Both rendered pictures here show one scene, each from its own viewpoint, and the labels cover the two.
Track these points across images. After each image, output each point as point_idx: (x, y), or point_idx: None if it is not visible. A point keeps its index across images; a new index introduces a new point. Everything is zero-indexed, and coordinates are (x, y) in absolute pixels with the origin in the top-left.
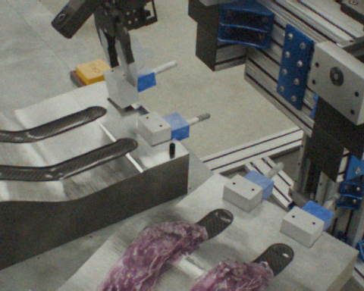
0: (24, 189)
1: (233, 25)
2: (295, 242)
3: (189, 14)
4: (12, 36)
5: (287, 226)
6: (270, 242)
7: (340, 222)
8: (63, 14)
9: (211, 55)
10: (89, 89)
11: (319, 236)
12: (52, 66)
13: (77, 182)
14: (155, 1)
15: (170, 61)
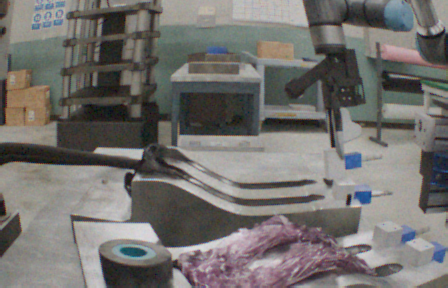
0: (200, 191)
1: (440, 170)
2: (408, 263)
3: (419, 171)
4: (289, 170)
5: (406, 250)
6: (388, 262)
7: None
8: (292, 79)
9: (425, 200)
10: (312, 173)
11: (429, 261)
12: None
13: (255, 209)
14: (428, 233)
15: None
